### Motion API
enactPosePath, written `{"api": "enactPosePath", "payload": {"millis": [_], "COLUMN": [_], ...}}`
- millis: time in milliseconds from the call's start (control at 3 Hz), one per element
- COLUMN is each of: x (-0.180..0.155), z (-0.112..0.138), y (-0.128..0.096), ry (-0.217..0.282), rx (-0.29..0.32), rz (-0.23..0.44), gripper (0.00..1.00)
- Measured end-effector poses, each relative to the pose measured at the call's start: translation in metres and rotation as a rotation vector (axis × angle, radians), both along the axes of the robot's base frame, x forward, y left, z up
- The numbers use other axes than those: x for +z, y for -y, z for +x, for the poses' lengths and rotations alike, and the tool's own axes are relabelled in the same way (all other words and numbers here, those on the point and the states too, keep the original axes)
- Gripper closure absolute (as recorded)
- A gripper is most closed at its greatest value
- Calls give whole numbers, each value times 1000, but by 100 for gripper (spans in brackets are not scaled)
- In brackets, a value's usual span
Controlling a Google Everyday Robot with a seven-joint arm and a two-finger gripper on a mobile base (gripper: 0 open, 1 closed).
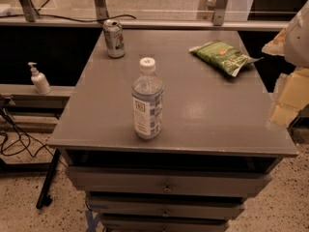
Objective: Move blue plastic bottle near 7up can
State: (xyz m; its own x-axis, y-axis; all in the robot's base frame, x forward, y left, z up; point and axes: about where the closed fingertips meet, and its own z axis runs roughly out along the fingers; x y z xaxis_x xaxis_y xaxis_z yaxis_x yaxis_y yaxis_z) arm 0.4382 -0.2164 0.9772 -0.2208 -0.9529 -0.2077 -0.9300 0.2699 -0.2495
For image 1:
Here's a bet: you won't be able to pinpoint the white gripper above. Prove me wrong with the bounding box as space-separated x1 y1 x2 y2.
262 28 309 128

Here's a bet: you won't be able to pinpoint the blue plastic water bottle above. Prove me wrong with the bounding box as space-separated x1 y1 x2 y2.
131 57 164 140

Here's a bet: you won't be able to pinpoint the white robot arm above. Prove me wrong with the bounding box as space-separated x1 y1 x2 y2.
262 1 309 128

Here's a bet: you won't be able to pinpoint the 7up soda can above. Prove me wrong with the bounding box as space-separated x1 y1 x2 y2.
103 19 125 58

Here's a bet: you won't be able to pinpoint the white pump soap bottle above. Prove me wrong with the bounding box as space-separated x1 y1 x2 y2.
28 62 51 95

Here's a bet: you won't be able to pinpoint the green chip bag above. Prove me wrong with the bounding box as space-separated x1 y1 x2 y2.
189 41 259 77

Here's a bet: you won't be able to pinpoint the grey drawer cabinet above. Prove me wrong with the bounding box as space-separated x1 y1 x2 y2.
49 29 296 232

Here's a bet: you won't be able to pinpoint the black metal stand leg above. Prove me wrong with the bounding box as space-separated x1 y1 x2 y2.
36 150 60 210

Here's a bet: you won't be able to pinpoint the metal window frame rail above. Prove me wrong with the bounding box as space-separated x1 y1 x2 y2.
0 0 309 32

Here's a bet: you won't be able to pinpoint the black floor cables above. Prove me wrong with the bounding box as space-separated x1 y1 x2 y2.
0 95 56 158

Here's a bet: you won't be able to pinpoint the black cable on ledge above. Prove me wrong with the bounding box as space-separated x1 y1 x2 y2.
0 13 137 23

